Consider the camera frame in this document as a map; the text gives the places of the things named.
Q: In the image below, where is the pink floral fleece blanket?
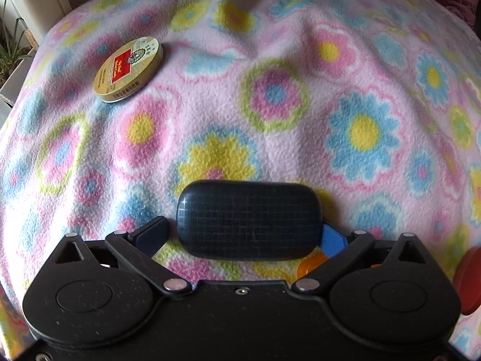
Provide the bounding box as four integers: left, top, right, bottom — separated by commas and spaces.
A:
0, 0, 481, 361

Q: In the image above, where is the green potted plant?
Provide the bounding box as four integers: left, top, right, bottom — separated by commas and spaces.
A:
0, 0, 32, 87

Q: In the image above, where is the white planter box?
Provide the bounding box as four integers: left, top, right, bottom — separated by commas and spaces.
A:
0, 54, 38, 106

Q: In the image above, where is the round cream tin red label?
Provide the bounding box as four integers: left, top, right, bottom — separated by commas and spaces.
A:
93, 37, 165, 103

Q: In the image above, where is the black rounded case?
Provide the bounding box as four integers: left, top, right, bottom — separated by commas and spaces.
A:
176, 181, 324, 261

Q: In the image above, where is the red round lid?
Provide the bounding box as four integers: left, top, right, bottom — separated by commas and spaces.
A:
453, 246, 481, 316

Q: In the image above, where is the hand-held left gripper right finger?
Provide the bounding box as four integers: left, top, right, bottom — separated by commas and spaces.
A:
292, 223, 433, 292

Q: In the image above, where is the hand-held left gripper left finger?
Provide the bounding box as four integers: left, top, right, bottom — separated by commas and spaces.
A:
49, 216, 192, 295

